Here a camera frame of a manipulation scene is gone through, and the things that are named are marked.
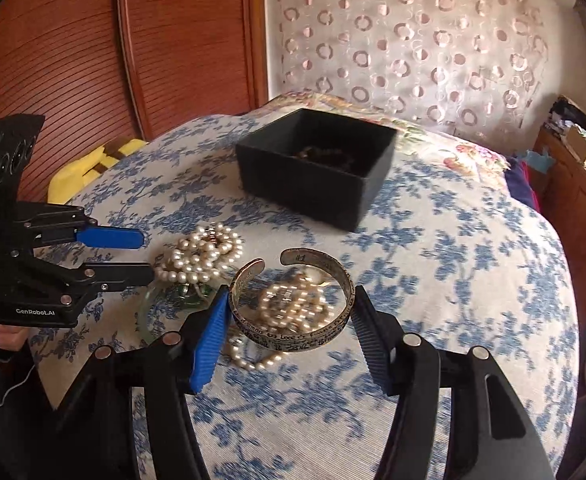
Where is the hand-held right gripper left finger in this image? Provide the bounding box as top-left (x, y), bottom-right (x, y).
top-left (40, 287), bottom-right (231, 480)

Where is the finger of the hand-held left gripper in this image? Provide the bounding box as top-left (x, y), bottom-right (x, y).
top-left (20, 252), bottom-right (155, 306)
top-left (15, 203), bottom-right (144, 251)

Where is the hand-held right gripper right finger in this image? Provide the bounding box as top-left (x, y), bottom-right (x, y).
top-left (350, 287), bottom-right (556, 480)

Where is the green glass bangle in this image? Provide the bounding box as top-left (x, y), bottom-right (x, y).
top-left (143, 280), bottom-right (229, 348)

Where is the engraved metal cuff bracelet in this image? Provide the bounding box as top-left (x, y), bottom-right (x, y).
top-left (228, 248), bottom-right (356, 351)

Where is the white pearl necklace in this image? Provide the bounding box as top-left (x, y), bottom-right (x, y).
top-left (228, 272), bottom-right (336, 372)
top-left (153, 222), bottom-right (244, 286)

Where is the black jewelry box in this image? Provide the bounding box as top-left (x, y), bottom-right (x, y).
top-left (235, 107), bottom-right (399, 233)

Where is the dark bead bracelet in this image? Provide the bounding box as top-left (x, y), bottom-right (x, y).
top-left (293, 144), bottom-right (356, 167)

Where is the yellow plush toy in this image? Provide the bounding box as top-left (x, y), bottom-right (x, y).
top-left (48, 139), bottom-right (149, 206)

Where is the blue floral cloth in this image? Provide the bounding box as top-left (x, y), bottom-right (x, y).
top-left (28, 110), bottom-right (581, 480)

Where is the wooden wardrobe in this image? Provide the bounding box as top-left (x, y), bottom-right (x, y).
top-left (0, 0), bottom-right (269, 206)

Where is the navy blanket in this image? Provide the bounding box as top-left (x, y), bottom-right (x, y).
top-left (503, 155), bottom-right (541, 211)

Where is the light blue plastic bag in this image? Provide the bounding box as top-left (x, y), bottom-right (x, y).
top-left (518, 149), bottom-right (554, 173)

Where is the wooden cabinet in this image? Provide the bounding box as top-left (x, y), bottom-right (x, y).
top-left (530, 125), bottom-right (586, 281)

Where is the sheer circle pattern curtain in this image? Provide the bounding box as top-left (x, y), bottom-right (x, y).
top-left (265, 0), bottom-right (564, 143)

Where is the thin white cable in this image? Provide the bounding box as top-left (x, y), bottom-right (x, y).
top-left (0, 365), bottom-right (36, 408)

